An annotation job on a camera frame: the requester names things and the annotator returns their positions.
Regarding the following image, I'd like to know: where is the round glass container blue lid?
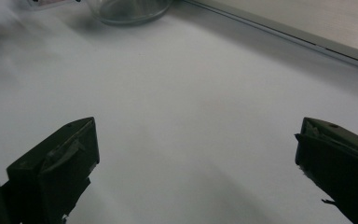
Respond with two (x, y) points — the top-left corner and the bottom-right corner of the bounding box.
(87, 0), (173, 26)

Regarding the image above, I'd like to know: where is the aluminium table rail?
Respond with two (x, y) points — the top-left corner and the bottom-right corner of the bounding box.
(183, 0), (358, 73)

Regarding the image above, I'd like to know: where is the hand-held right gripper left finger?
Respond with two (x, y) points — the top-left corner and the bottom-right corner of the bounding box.
(1, 117), (101, 224)

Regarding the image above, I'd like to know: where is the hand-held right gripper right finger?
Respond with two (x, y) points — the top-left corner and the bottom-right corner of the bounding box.
(294, 117), (358, 224)

